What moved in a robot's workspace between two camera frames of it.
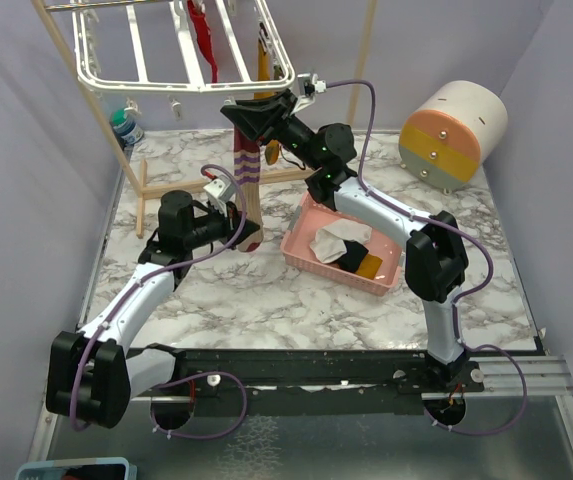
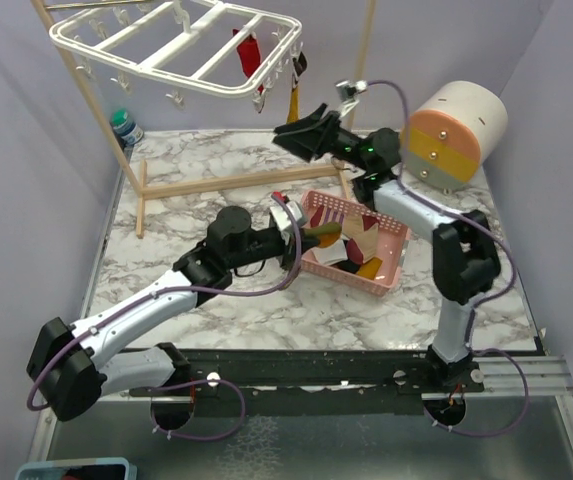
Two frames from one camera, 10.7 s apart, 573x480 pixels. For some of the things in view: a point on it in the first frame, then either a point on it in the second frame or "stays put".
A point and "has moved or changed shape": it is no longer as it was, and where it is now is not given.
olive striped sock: x=272 y=151 to x=328 y=233
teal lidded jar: x=126 y=127 stays put
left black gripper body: x=214 y=226 to x=284 y=246
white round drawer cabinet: x=458 y=126 stays put
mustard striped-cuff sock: x=369 y=266 stays put
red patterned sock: x=204 y=36 to x=250 y=56
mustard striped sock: x=263 y=71 has moved or changed shape
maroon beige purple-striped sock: x=247 y=185 to x=362 y=232
